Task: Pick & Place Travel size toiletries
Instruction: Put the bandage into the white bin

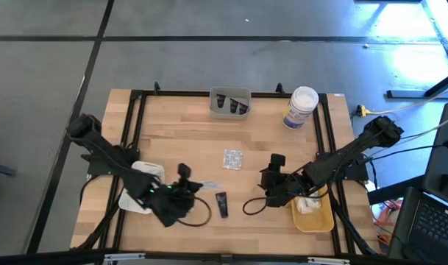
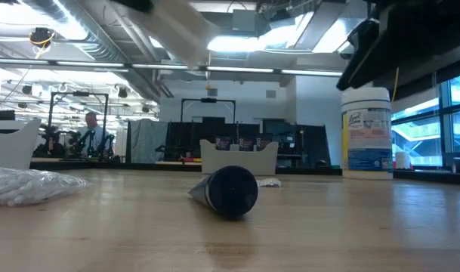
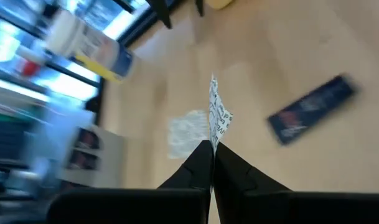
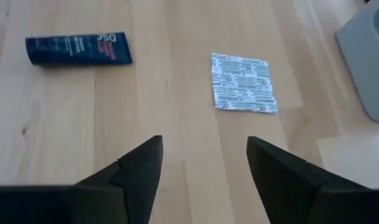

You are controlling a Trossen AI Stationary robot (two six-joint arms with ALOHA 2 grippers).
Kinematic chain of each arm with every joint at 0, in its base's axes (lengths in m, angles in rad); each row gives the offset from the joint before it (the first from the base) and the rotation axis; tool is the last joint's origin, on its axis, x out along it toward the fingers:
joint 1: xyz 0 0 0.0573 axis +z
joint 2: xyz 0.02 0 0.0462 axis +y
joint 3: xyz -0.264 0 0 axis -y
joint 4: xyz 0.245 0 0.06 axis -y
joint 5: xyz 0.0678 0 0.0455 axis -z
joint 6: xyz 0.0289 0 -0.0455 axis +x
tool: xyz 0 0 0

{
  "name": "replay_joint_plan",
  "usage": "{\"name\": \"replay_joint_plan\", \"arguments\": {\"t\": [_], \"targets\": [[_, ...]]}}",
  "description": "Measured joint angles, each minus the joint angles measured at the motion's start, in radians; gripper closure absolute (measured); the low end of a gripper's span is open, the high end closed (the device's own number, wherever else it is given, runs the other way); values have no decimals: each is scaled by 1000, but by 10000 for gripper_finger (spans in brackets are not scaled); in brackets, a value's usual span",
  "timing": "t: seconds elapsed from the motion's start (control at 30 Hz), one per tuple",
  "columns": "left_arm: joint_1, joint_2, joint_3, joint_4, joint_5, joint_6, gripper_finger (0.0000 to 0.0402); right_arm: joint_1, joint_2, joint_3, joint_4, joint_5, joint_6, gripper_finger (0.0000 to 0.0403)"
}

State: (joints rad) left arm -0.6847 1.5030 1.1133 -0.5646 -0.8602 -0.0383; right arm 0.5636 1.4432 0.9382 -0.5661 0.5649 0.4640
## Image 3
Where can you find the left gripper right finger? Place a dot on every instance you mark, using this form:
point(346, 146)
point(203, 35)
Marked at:
point(236, 177)

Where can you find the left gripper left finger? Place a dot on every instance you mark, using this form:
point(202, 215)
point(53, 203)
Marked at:
point(198, 171)

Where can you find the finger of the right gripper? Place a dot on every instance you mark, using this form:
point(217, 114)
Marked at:
point(161, 12)
point(200, 6)

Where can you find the white printed sachet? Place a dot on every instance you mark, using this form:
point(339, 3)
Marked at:
point(186, 133)
point(218, 115)

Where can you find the black travel-size tube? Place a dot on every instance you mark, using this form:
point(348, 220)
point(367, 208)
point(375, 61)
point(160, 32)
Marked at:
point(312, 109)

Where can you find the yellow plastic bin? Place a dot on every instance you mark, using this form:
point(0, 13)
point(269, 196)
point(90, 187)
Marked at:
point(218, 2)

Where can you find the Lysol wipes canister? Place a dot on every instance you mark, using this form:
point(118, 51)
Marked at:
point(89, 49)

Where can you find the grey plastic bin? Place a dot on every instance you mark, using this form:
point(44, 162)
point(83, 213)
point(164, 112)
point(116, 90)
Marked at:
point(111, 161)

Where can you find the small red object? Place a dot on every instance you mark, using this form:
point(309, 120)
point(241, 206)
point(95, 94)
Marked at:
point(30, 69)

